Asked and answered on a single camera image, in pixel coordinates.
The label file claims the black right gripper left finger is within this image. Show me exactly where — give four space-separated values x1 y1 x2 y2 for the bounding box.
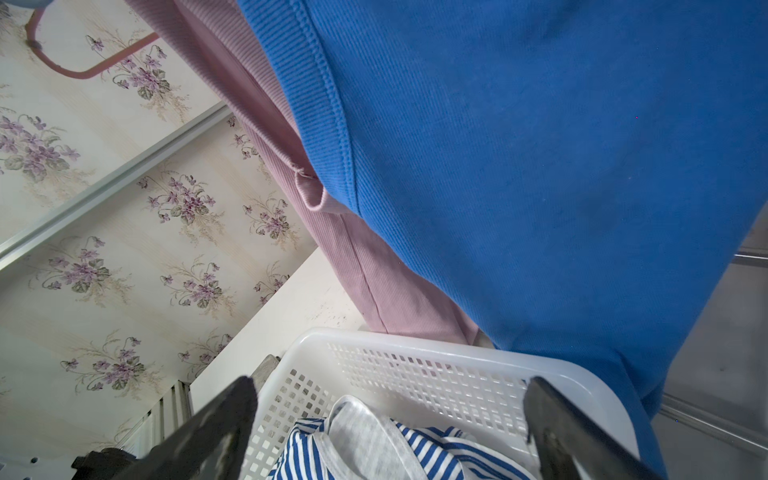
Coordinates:
116 376 258 480

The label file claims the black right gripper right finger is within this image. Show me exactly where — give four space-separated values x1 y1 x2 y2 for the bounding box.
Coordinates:
523 377 659 480

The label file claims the blue white striped tank top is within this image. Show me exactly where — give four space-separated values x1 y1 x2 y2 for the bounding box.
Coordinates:
269 395 534 480

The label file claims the pink tank top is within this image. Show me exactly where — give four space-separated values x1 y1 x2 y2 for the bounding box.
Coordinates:
129 0 479 344

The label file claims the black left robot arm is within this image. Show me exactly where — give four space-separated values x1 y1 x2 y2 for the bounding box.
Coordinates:
71 447 138 480

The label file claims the grey rectangular sponge pad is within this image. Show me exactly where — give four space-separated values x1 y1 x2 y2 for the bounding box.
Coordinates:
251 354 281 393

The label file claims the white perforated plastic basket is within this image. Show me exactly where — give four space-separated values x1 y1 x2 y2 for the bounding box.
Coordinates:
241 328 639 479

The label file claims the pink wire hanger blue top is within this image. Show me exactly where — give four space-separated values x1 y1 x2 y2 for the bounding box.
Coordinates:
24 1 159 80

